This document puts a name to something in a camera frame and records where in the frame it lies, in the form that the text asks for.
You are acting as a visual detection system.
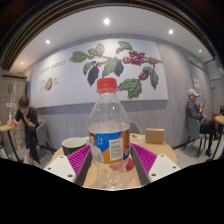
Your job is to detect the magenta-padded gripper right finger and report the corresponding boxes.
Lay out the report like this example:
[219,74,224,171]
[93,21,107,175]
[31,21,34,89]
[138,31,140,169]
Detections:
[129,142,182,186]

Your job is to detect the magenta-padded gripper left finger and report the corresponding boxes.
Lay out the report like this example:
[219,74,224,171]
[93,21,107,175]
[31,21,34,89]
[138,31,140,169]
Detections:
[43,144,98,188]

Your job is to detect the clear red-capped water bottle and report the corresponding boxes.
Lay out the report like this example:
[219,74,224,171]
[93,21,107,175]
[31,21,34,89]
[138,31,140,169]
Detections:
[87,77,132,191]

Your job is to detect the black mug white inside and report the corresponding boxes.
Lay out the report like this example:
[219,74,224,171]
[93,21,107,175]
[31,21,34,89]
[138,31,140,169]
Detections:
[61,136,88,157]

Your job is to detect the white paper sheet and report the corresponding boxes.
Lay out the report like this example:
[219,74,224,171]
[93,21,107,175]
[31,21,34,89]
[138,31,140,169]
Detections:
[82,134,93,146]

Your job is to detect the small brown cardboard box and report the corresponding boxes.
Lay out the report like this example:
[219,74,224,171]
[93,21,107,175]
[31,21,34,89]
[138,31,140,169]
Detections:
[144,127,166,145]

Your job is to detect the person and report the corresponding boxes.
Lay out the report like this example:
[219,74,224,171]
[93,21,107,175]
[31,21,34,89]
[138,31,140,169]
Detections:
[185,88,217,158]
[12,95,41,165]

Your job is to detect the small round wooden table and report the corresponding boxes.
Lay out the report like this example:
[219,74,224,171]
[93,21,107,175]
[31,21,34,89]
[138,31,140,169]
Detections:
[0,123,21,163]
[214,114,224,158]

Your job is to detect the round ceiling lights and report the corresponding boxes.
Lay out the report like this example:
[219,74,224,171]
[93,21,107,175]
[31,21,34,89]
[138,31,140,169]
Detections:
[44,17,204,54]

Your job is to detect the coffee plant wall mural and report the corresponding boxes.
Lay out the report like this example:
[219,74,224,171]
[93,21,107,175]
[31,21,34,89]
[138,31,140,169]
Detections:
[29,38,169,109]

